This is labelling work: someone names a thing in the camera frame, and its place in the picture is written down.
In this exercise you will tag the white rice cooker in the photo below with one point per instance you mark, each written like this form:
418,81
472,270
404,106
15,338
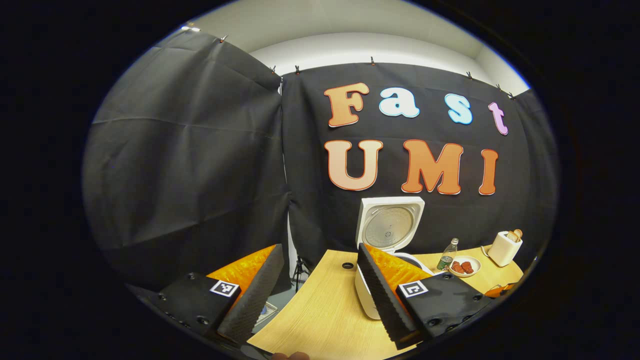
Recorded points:
390,225

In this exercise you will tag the black tripod stand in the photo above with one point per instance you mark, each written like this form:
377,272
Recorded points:
300,272

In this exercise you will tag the clear plastic water bottle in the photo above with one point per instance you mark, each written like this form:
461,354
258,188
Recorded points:
446,259

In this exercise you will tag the white toaster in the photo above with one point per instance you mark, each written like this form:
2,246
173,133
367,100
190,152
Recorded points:
502,252

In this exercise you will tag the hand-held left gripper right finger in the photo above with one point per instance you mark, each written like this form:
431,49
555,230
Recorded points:
385,300

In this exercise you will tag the white round plate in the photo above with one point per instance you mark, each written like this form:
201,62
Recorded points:
465,274

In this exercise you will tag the white ceiling light panel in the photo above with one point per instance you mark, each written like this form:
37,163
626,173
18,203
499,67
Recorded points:
190,28

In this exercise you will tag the red meat slice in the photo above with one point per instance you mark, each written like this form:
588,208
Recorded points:
468,267
457,267

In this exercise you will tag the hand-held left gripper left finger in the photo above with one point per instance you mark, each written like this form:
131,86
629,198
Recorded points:
250,300

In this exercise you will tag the black backdrop cloth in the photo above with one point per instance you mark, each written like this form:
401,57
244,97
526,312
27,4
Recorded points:
190,175

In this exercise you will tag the white and blue papers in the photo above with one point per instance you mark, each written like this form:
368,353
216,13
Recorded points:
265,313

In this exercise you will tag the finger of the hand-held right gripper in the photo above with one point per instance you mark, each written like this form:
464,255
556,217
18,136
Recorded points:
494,290

